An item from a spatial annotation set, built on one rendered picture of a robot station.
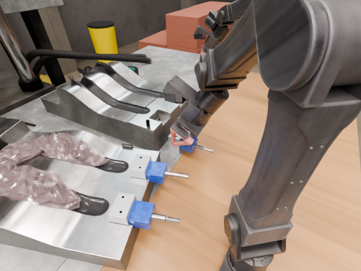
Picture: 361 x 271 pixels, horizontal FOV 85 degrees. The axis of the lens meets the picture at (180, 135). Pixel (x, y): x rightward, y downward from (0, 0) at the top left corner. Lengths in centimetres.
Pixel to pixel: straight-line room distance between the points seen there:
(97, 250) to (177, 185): 23
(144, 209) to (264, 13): 36
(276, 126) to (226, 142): 45
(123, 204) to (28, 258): 21
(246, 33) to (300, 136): 14
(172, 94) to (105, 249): 35
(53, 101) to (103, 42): 261
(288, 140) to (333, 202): 43
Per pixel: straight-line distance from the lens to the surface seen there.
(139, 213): 41
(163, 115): 63
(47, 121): 87
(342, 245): 56
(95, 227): 44
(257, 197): 28
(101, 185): 49
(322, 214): 58
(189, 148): 57
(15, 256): 55
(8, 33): 111
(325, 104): 19
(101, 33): 336
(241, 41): 29
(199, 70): 41
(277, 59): 18
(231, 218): 34
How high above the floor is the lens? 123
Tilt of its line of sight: 40 degrees down
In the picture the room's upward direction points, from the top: straight up
